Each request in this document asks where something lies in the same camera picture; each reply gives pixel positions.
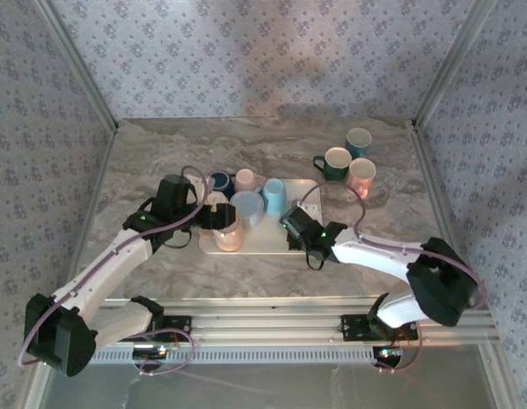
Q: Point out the cream white mug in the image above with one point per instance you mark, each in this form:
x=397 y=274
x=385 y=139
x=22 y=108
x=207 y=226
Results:
x=216 y=198

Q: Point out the iridescent pink glass mug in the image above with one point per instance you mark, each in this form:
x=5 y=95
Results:
x=229 y=238

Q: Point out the large light blue mug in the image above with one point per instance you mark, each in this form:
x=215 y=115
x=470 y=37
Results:
x=248 y=206

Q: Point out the navy blue mug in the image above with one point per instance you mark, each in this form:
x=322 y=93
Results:
x=222 y=181

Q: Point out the pale pink mug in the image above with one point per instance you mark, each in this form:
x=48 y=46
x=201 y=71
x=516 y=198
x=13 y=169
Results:
x=246 y=180

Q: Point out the small light blue mug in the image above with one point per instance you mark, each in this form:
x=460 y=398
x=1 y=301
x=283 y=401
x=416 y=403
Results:
x=273 y=196

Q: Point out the dark green mug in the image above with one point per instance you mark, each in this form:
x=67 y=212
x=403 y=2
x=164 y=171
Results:
x=336 y=164

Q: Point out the salmon pink mug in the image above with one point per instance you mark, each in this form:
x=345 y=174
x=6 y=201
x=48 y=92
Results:
x=362 y=176

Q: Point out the teal blue glazed mug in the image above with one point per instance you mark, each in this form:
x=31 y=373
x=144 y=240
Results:
x=359 y=142

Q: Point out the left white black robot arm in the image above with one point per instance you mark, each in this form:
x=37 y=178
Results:
x=101 y=268

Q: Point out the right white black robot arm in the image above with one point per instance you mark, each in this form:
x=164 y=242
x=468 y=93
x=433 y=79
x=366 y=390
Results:
x=374 y=255

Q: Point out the white plastic tray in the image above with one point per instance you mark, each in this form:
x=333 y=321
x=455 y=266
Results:
x=263 y=243

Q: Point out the small circuit board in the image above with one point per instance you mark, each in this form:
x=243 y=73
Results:
x=150 y=350
x=388 y=352

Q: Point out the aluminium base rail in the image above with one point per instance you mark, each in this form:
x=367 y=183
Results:
x=263 y=319

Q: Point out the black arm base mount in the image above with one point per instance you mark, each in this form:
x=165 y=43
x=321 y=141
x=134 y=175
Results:
x=178 y=327
x=356 y=327

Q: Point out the aluminium frame post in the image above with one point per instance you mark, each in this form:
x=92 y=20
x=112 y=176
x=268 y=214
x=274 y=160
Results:
x=76 y=64
x=454 y=59

